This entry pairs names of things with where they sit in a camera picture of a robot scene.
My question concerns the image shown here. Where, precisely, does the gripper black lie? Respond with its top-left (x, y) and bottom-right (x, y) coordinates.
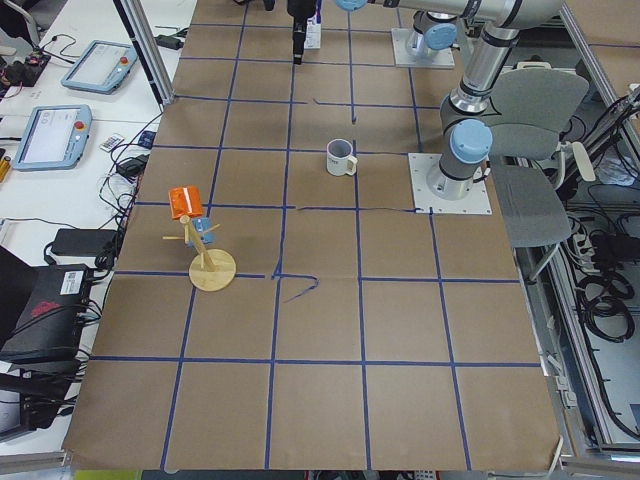
top-left (287, 0), bottom-right (316, 65)

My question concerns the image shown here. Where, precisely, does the blue white milk carton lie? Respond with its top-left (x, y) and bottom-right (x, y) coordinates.
top-left (304, 0), bottom-right (322, 50)

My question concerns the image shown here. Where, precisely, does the white mug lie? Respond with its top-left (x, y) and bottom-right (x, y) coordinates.
top-left (326, 139), bottom-right (358, 176)

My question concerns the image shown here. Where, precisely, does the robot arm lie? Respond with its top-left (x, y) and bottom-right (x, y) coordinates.
top-left (408, 10), bottom-right (457, 57)
top-left (380, 0), bottom-right (563, 201)

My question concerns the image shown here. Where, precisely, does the black power adapter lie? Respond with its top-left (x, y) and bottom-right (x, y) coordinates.
top-left (155, 35), bottom-right (184, 50)

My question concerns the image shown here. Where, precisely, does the upper teach pendant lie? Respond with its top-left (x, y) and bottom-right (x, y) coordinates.
top-left (61, 40), bottom-right (138, 94)

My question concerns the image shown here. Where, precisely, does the teach pendant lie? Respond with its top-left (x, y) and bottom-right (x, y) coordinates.
top-left (61, 40), bottom-right (138, 94)
top-left (11, 104), bottom-right (93, 171)

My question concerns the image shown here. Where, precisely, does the orange mug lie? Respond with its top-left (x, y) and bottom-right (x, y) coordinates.
top-left (168, 185), bottom-right (204, 220)

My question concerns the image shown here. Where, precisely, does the light blue mug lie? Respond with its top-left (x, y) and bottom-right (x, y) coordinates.
top-left (180, 216), bottom-right (215, 247)

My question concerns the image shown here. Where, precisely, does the white remote control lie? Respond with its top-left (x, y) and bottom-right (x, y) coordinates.
top-left (99, 133), bottom-right (125, 153)

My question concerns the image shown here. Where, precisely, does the wooden mug tree stand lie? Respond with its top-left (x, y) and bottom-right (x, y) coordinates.
top-left (189, 234), bottom-right (236, 292)

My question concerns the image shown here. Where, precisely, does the grey office chair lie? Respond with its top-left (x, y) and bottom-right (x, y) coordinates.
top-left (483, 66), bottom-right (595, 283)

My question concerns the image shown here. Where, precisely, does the lower teach pendant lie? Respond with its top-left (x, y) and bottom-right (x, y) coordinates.
top-left (11, 104), bottom-right (93, 171)

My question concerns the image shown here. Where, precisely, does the brown paper table cover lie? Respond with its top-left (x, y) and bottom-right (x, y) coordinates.
top-left (64, 1), bottom-right (559, 471)

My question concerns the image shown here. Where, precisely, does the black power brick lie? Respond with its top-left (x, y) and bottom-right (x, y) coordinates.
top-left (51, 228), bottom-right (116, 257)

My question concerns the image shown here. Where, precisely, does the black computer box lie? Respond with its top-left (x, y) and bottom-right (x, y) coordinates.
top-left (1, 248), bottom-right (93, 373)

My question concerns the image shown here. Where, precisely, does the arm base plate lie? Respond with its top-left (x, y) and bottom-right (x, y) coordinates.
top-left (408, 153), bottom-right (492, 215)
top-left (391, 24), bottom-right (457, 69)

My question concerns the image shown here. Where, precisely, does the aluminium frame post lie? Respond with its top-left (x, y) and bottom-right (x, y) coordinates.
top-left (113, 0), bottom-right (175, 106)

